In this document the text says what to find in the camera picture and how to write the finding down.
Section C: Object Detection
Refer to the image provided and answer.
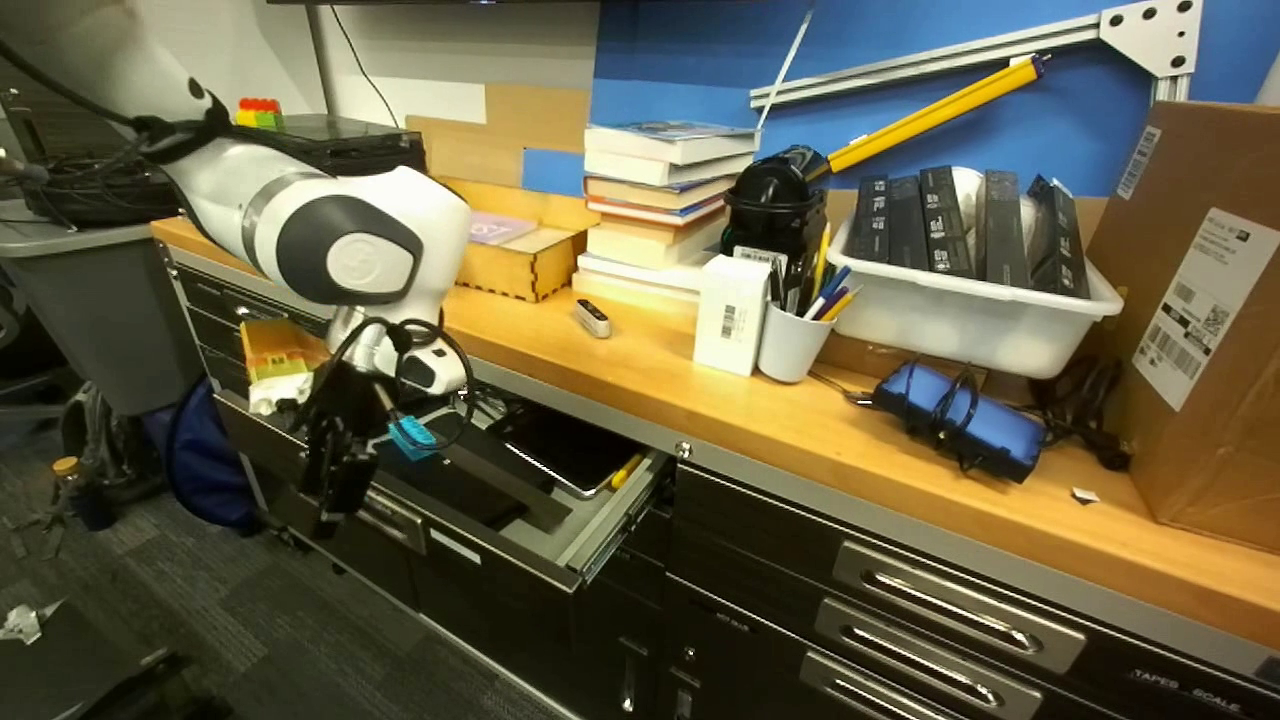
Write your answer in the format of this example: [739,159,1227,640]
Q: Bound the grey cart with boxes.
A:
[0,198,206,418]

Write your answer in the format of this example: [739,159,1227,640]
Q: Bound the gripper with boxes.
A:
[300,360,403,542]

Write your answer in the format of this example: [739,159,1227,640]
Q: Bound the grey backpack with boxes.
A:
[58,383,166,503]

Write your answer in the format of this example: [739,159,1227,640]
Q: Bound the white plastic bin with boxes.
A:
[827,213,1127,380]

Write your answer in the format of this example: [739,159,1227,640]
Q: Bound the small white carton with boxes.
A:
[692,254,774,378]

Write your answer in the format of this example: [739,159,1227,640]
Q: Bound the metal pole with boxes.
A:
[303,0,343,117]

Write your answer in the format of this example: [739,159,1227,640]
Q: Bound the row of black boxes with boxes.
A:
[848,164,1093,300]

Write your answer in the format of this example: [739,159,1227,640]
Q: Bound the cardboard sheets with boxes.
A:
[404,84,593,201]

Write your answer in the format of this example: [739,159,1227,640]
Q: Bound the crumpled paper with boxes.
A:
[0,598,67,646]

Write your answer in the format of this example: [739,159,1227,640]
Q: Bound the blue block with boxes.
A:
[389,415,439,462]

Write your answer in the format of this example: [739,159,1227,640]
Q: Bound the stack of books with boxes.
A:
[572,120,763,307]

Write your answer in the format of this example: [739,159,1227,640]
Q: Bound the blue bag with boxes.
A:
[140,378,263,533]

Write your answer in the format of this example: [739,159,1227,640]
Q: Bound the drawer handle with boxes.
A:
[798,650,966,720]
[812,598,1046,720]
[358,488,428,554]
[832,539,1089,676]

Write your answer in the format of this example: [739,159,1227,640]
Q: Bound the black cable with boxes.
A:
[1028,353,1134,473]

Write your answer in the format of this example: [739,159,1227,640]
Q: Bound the blue pouch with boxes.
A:
[872,361,1048,485]

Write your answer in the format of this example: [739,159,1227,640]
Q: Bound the pink booklet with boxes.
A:
[467,211,540,247]

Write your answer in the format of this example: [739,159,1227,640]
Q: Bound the open drawer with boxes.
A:
[215,385,673,593]

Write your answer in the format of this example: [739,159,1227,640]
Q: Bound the heap of black cables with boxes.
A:
[18,148,183,229]

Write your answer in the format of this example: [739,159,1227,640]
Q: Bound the stack of drawers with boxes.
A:
[172,258,333,403]

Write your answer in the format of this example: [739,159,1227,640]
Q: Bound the black tablet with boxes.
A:
[488,400,643,501]

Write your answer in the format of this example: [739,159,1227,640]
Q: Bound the white stick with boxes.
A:
[754,9,815,132]

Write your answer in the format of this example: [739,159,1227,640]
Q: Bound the bottle with brown cap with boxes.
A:
[51,455,89,506]

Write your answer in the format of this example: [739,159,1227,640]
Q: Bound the wooden box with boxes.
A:
[455,225,591,304]

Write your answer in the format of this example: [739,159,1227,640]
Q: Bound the yellow-handled tool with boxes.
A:
[804,54,1051,183]

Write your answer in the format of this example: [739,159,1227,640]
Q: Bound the yellow and orange box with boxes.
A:
[239,317,332,417]

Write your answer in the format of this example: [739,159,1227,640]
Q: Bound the aluminium rail with bracket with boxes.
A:
[749,0,1206,110]

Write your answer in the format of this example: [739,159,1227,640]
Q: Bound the bundle of pens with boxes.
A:
[768,224,864,323]

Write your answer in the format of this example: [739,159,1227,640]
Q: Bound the white cup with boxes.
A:
[756,300,837,385]

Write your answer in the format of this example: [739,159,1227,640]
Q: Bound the black round pot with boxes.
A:
[720,144,831,273]

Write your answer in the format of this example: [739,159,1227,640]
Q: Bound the black flat case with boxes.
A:
[378,435,573,534]

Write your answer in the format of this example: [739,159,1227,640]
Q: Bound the large cardboard box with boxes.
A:
[1084,99,1280,557]

